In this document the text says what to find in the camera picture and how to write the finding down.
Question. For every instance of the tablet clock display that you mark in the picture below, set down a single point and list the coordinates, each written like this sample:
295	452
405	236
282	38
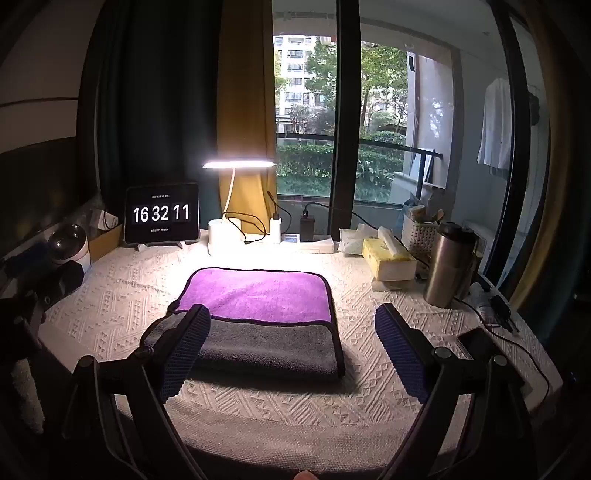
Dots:
161	213

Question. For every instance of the black power adapter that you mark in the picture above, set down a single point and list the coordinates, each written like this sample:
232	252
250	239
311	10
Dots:
306	225

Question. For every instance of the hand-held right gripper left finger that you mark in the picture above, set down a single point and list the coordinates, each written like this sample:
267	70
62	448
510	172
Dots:
187	350

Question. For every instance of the yellow curtain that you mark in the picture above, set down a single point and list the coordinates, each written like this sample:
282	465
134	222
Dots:
242	106

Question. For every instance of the white textured table cover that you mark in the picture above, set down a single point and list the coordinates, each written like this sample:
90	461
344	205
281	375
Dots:
286	406

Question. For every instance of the white charger plug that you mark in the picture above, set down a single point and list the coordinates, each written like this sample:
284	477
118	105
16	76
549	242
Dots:
275	227

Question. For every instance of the purple and grey towel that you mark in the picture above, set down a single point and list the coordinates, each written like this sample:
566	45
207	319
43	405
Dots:
258	314

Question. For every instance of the white slotted storage basket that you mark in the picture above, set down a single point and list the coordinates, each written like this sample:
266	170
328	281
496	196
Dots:
418	233

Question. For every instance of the cardboard box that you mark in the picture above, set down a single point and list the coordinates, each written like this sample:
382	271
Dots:
105	240

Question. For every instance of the white hanging shirt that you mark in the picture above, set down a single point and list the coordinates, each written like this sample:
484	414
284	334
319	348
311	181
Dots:
496	122

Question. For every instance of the dark green curtain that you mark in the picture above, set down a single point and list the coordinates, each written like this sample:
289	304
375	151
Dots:
152	97

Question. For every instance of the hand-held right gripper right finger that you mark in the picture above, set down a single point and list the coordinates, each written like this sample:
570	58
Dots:
402	355

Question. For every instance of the stainless steel thermos bottle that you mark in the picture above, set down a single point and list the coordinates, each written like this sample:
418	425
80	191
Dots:
450	265

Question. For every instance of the yellow tissue box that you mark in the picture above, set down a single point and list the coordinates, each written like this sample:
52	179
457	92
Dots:
388	261

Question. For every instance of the white power strip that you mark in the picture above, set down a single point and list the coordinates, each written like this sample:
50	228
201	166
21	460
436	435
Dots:
304	243

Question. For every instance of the white tissue pack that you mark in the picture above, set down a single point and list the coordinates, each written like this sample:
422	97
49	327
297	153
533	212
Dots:
353	240

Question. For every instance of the black smartphone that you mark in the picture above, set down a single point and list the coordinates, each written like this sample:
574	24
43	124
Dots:
478	344

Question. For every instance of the white desk lamp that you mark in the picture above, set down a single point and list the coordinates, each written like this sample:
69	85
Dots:
231	194

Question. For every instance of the white round camera device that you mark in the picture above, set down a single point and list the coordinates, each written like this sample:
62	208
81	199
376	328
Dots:
71	244

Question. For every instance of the black window frame post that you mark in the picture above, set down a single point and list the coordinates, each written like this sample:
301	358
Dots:
344	115

